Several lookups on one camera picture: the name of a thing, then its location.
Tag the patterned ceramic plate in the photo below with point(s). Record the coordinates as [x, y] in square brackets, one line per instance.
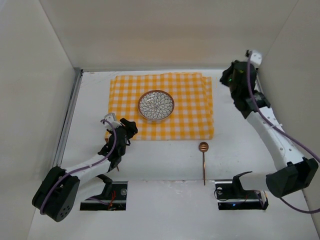
[155, 105]

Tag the yellow white checkered cloth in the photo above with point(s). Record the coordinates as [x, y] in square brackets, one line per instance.
[192, 117]

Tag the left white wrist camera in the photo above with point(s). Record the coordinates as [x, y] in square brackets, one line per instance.
[110, 121]

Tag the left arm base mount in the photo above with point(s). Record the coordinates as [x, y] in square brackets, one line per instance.
[112, 198]

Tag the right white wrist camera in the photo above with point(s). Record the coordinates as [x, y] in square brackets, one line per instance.
[255, 57]

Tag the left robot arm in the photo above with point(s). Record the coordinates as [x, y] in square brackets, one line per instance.
[62, 188]

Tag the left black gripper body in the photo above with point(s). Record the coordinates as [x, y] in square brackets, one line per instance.
[127, 128]

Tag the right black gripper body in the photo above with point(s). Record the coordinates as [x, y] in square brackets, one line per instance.
[230, 75]

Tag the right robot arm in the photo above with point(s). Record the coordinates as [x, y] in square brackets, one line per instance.
[293, 171]

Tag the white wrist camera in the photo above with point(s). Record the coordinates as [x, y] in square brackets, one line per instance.
[110, 121]
[255, 57]

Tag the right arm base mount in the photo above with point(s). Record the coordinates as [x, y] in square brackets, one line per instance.
[231, 196]

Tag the copper spoon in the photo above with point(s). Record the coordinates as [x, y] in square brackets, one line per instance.
[203, 148]

